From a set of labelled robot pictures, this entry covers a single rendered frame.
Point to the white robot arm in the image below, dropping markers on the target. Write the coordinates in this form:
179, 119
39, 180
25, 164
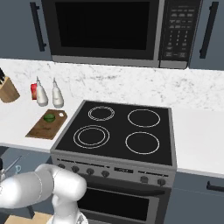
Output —
43, 183

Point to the green avocado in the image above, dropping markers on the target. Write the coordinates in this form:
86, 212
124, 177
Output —
49, 117

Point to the brown wooden cutting board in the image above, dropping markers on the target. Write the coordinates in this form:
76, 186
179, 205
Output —
43, 129

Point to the black hob with steel stove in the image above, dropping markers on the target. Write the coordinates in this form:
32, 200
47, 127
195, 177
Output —
116, 131

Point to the small white garlic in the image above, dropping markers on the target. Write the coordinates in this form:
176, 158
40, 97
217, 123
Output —
61, 115

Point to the white bottle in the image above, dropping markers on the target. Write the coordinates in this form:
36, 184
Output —
57, 97
41, 96

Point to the dark stove knob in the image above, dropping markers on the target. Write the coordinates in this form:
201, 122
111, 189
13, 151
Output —
105, 173
75, 169
161, 182
90, 171
61, 166
144, 179

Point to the red packet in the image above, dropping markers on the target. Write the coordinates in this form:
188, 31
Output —
33, 91

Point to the black and steel microwave oven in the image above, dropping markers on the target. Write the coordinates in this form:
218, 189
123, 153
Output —
102, 26

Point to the black glass oven door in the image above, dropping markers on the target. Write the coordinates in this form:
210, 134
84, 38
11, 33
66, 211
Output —
116, 204

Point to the grey-blue base cupboard front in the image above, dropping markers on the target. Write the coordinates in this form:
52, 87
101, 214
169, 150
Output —
192, 204
32, 159

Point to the wooden knife block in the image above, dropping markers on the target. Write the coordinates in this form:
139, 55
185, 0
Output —
8, 92

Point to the grey-blue wall cupboard door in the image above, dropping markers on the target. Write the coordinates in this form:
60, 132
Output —
215, 55
17, 29

